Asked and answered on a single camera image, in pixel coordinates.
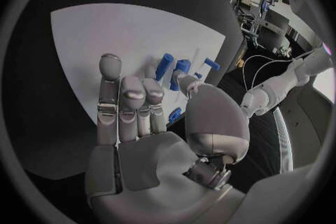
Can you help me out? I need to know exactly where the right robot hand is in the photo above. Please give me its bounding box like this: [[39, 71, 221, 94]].
[[84, 53, 251, 224]]

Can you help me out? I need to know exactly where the white task board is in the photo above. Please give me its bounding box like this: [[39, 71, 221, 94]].
[[49, 3, 227, 125]]

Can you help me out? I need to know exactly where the blue gear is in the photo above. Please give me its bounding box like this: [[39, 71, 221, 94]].
[[167, 107, 183, 124]]

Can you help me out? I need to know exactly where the long blue cylinder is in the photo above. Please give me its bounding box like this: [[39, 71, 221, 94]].
[[155, 53, 175, 82]]

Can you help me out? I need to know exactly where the thick blue cylinder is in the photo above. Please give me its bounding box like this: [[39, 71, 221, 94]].
[[169, 59, 190, 91]]

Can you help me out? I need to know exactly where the blue peg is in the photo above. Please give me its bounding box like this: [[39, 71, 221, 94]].
[[203, 57, 222, 71]]

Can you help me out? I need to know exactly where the white cable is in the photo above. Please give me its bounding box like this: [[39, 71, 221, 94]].
[[250, 50, 316, 90], [241, 54, 293, 91]]

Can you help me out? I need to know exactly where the metal frame machine rack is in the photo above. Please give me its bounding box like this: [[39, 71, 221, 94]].
[[225, 0, 288, 49]]

